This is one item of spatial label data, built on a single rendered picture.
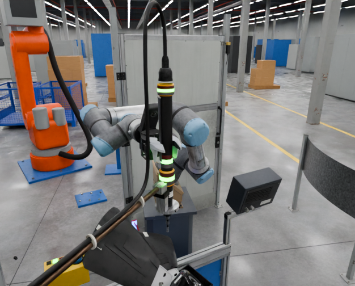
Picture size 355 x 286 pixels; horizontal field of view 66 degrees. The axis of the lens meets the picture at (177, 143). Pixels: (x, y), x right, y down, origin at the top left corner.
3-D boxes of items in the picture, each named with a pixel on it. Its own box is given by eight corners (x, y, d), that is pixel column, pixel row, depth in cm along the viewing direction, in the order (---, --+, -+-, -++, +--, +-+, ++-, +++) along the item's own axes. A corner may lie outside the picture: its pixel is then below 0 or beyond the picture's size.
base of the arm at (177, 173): (155, 161, 169) (165, 150, 168) (172, 174, 175) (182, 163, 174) (160, 173, 155) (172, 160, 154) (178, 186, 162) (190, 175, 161)
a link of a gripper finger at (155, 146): (165, 168, 73) (157, 155, 81) (165, 147, 71) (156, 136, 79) (153, 169, 72) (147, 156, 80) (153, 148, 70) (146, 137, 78)
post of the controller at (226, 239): (225, 245, 154) (227, 215, 147) (222, 242, 156) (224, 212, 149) (229, 243, 155) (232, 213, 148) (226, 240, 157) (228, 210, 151)
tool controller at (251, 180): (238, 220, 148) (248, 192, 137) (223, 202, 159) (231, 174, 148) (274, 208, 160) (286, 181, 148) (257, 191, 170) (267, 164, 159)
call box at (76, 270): (49, 299, 108) (44, 278, 105) (47, 281, 117) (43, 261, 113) (90, 284, 115) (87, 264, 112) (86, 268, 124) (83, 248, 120)
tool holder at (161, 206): (168, 221, 76) (168, 189, 73) (147, 214, 79) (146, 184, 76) (183, 205, 84) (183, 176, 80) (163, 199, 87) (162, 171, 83)
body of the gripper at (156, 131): (170, 158, 84) (155, 145, 94) (170, 130, 81) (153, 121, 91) (147, 162, 80) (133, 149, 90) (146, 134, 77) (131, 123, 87)
